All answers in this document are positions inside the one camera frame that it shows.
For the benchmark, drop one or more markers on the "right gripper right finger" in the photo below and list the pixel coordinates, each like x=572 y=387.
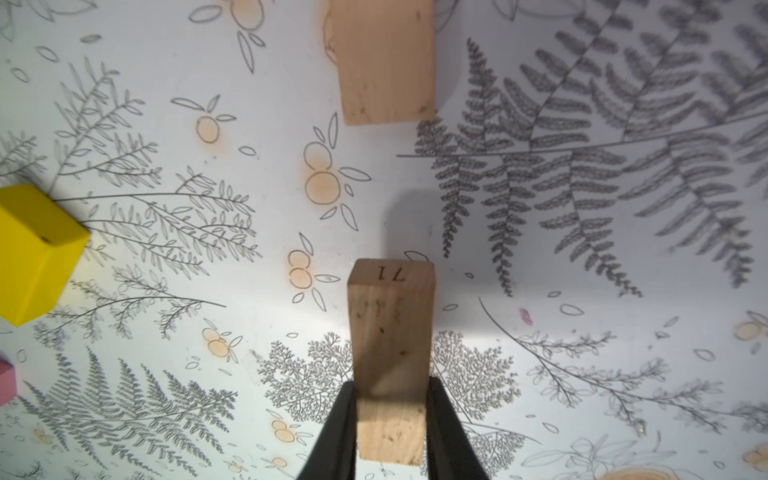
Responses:
x=450 y=455

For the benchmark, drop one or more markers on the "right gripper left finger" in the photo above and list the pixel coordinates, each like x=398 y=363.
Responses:
x=334 y=454

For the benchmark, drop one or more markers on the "wood block marked 71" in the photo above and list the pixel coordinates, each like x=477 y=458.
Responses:
x=390 y=309

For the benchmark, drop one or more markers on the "wood block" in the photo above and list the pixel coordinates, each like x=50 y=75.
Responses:
x=385 y=53

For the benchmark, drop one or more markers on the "pink block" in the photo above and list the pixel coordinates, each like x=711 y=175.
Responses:
x=8 y=383

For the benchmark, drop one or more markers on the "yellow block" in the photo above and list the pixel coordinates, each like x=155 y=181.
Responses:
x=40 y=247

